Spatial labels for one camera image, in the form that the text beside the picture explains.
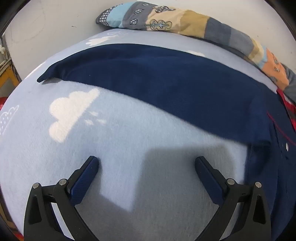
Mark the navy blue jacket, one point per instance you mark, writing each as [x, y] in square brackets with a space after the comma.
[161, 81]

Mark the patchwork quilt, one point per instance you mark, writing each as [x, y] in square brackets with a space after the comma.
[196, 23]

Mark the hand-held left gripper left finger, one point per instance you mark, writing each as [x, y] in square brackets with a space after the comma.
[84, 178]

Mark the light blue cloud blanket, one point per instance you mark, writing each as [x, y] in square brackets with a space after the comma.
[138, 150]

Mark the red object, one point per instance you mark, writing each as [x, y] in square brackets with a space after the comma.
[1, 103]

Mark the yellow wooden frame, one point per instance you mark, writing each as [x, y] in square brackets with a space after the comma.
[9, 78]

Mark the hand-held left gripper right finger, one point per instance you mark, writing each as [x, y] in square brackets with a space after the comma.
[209, 178]

